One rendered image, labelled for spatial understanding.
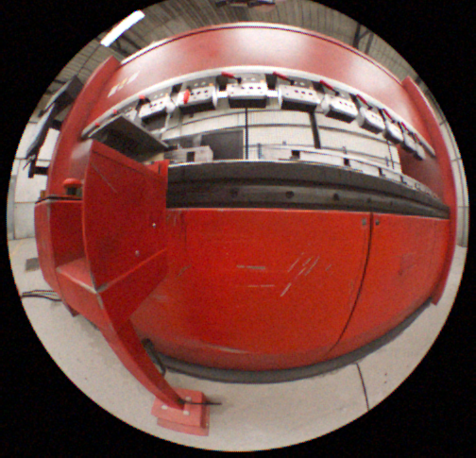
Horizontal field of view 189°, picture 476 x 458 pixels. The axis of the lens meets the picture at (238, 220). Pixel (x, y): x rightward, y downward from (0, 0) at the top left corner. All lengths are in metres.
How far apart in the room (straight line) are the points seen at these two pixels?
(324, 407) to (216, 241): 0.84
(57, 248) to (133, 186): 0.12
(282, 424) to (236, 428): 0.17
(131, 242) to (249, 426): 0.75
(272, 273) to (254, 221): 0.13
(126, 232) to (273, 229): 0.28
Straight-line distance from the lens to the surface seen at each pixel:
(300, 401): 0.82
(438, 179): 1.86
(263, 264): 0.35
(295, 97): 0.63
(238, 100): 0.63
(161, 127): 0.69
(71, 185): 0.26
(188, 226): 0.36
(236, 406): 0.78
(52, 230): 0.20
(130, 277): 0.16
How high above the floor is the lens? 0.76
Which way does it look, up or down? 3 degrees down
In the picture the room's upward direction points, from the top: 1 degrees clockwise
